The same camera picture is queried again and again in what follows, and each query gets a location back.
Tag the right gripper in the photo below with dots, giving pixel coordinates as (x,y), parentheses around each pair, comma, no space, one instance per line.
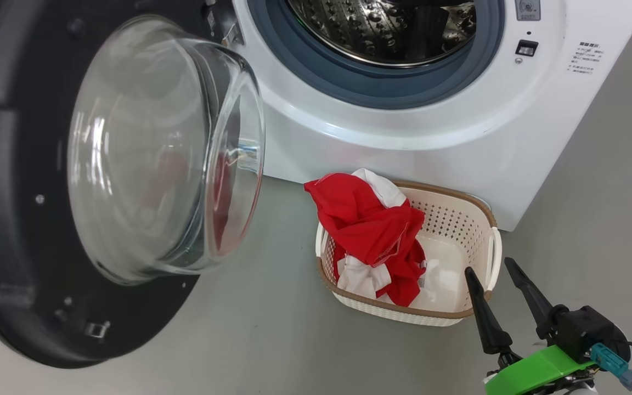
(530,373)

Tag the red garment with white collar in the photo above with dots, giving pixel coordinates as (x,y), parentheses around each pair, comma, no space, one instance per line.
(409,285)

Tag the red and white striped garment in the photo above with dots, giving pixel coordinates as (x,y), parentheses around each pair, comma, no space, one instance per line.
(365,219)

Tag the black round glass washer door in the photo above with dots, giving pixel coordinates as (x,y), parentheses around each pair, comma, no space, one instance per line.
(14,164)

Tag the cream perforated laundry basket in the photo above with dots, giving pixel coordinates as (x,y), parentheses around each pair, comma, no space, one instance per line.
(458,230)

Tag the white front-load washing machine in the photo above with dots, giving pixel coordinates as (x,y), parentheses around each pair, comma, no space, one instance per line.
(404,142)

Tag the black door latch socket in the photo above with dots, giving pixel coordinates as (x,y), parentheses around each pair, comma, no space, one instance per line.
(526,48)

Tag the grey warning label sticker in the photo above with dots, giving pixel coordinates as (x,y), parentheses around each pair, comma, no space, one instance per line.
(528,8)

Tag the perforated steel washer drum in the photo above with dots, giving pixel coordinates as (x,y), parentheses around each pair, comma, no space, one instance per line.
(382,27)

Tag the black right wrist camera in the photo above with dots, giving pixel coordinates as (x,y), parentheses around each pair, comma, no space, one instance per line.
(587,329)

